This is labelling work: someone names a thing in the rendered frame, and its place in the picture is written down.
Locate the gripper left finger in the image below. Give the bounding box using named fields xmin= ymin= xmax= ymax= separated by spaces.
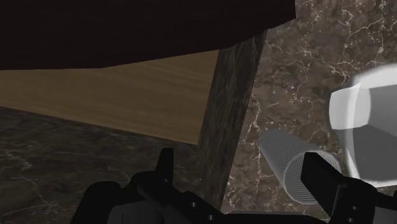
xmin=70 ymin=148 xmax=225 ymax=224

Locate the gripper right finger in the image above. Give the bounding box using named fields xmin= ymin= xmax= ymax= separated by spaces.
xmin=300 ymin=151 xmax=397 ymax=224

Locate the white rounded vessel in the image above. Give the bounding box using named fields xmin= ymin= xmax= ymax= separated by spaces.
xmin=328 ymin=63 xmax=397 ymax=189

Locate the grey ribbed cylinder cup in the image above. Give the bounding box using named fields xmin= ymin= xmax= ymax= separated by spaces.
xmin=258 ymin=129 xmax=342 ymax=206

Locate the dark robot stand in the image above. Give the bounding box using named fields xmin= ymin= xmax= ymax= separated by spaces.
xmin=0 ymin=0 xmax=297 ymax=71

